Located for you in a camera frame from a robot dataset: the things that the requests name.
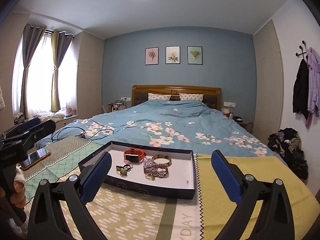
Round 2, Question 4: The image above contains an orange smart watch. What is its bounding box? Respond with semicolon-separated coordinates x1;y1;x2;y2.
124;148;146;163

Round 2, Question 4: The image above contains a clear crystal bead bracelet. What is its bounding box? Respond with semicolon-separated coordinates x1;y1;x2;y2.
143;157;160;170

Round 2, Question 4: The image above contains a purple beaded bracelet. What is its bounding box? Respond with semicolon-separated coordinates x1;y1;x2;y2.
143;166;170;180

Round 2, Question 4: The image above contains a tortoiseshell bangle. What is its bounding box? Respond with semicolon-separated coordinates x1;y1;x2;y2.
152;154;172;168

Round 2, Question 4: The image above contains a left hand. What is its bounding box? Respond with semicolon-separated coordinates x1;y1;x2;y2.
10;167;26;208

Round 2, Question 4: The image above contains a smartphone on bed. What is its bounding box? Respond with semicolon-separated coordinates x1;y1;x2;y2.
20;148;51;171

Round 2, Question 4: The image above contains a pile of dark clothes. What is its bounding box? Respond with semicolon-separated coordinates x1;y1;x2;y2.
267;128;309;182

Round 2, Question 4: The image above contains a right grey gold curtain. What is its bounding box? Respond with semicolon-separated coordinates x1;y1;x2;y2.
51;29;74;112

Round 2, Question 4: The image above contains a grey gold curtain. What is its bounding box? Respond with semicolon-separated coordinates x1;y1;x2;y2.
51;29;74;112
20;24;47;119

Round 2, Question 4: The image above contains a left grey gold curtain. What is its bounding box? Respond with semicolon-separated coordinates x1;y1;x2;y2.
20;24;47;119

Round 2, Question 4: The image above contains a wooden headboard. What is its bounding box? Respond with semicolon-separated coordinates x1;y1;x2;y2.
131;85;221;110

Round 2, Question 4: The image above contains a blue floral duvet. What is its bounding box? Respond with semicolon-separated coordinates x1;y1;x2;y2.
37;100;278;157

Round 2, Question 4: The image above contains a navy shallow tray box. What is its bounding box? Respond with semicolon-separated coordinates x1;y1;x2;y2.
78;141;197;200

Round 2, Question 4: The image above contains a left polka dot pillow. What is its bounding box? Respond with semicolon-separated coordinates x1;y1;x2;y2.
148;93;171;101

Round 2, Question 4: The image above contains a polka dot pillow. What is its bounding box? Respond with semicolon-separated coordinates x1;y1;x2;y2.
148;93;171;101
179;93;203;102

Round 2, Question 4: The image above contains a black jacket hanging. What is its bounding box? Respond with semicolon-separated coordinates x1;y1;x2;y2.
292;59;309;119

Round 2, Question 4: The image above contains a pink flower framed picture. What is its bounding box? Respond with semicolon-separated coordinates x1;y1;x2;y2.
145;47;159;66

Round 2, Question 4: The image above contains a right polka dot pillow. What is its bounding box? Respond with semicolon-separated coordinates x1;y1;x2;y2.
179;93;203;102

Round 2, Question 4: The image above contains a purple jacket hanging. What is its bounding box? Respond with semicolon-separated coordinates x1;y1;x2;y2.
305;47;320;128

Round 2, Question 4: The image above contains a white flower framed picture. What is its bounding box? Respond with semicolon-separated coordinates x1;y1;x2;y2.
165;46;180;64

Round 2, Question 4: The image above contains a green leaf framed picture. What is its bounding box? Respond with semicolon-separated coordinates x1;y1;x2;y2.
187;46;203;65

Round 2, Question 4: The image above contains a black charging cable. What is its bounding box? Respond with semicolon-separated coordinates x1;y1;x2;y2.
50;125;115;142

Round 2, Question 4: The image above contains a white wall socket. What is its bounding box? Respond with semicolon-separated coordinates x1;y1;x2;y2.
223;102;235;108

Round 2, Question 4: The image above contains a black wall coat hook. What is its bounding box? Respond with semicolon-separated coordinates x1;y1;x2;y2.
295;40;308;61

